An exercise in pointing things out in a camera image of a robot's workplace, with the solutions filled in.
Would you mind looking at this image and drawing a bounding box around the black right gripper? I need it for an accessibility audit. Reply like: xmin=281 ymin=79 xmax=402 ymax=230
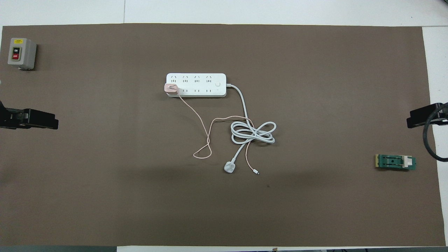
xmin=406 ymin=102 xmax=448 ymax=129

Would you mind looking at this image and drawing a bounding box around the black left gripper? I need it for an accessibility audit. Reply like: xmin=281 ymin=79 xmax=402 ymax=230
xmin=0 ymin=101 xmax=59 ymax=130

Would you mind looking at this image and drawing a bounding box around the pink charging cable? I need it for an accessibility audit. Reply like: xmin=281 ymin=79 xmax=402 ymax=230
xmin=176 ymin=92 xmax=260 ymax=175

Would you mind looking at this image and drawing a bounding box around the brown table mat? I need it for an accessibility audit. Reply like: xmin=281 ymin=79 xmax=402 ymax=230
xmin=0 ymin=23 xmax=446 ymax=247

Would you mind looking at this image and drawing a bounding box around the white power strip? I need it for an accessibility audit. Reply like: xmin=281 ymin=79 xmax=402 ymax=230
xmin=166 ymin=72 xmax=227 ymax=98

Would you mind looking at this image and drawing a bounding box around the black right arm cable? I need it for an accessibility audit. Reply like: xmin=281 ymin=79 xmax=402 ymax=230
xmin=422 ymin=102 xmax=448 ymax=162

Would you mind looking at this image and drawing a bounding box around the grey on-off switch box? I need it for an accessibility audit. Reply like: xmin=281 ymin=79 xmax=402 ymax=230
xmin=7 ymin=37 xmax=37 ymax=71

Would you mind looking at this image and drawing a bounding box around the white power cord with plug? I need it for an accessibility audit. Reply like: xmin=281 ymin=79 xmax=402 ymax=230
xmin=224 ymin=83 xmax=277 ymax=174

